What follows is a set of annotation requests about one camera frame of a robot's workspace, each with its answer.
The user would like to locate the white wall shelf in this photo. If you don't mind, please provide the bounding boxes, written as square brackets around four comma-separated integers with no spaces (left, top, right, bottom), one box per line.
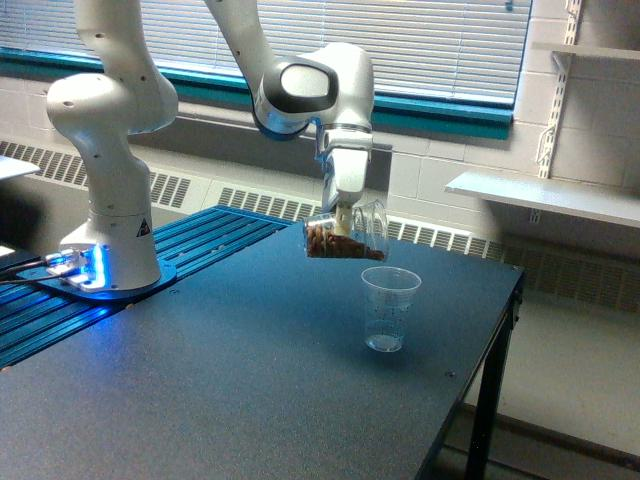
[445,171,639,228]
[531,42,640,61]

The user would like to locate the white desk corner left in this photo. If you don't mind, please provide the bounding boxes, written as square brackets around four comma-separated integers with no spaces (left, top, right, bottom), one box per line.
[0,156,41,180]

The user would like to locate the blue slotted aluminium rail plate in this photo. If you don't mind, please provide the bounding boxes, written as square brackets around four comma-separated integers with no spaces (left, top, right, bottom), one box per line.
[0,204,294,369]

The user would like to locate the lower white wall shelf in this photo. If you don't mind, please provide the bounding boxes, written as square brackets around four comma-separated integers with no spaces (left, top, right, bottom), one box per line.
[445,171,639,228]

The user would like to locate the white shelf bracket rail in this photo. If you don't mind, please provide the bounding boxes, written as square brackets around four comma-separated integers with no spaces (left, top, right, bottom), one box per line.
[534,0,583,179]

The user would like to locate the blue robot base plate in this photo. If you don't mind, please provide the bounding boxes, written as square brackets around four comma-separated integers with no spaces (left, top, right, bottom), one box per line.
[15,259,178,302]

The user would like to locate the clear cup with brown contents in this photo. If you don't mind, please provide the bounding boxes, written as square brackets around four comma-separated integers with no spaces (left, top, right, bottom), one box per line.
[302,200,389,261]

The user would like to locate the baseboard radiator grille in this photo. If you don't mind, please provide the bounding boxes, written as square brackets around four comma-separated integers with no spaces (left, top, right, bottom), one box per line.
[151,169,639,313]

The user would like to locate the upper white wall shelf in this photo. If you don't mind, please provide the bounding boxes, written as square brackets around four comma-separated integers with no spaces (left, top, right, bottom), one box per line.
[531,42,640,61]

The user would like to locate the empty clear plastic cup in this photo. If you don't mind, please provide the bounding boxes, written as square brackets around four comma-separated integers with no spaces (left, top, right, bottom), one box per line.
[361,266,422,353]

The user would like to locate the black cables at base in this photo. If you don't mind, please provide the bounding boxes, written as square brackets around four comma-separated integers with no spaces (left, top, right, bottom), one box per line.
[0,254,66,287]

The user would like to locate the black table leg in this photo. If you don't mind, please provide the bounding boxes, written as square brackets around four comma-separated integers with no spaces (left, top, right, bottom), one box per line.
[464,280,524,480]

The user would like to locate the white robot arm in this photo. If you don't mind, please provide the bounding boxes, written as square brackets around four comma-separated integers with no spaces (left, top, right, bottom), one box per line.
[47,1,374,294]

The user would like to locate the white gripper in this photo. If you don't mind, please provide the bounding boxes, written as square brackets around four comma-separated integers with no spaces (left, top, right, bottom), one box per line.
[315,127,373,235]

